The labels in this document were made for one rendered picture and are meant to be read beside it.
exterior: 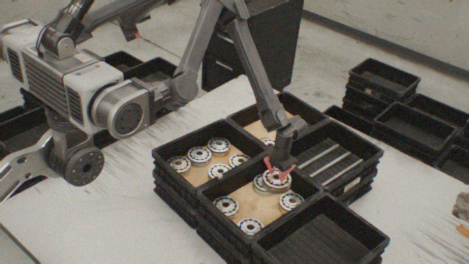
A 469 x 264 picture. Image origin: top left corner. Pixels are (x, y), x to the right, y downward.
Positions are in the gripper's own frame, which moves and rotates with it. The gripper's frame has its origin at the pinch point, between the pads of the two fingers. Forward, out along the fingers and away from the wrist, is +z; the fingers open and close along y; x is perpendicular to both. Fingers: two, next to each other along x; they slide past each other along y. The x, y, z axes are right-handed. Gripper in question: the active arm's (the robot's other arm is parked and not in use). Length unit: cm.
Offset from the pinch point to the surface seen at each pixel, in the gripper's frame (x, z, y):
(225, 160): -9.2, 23.1, 36.8
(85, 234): 53, 36, 47
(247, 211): 3.7, 22.8, 8.5
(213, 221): 18.4, 21.2, 11.5
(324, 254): -4.0, 22.6, -23.8
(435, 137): -152, 56, 6
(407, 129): -146, 56, 21
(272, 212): -3.6, 22.7, 1.9
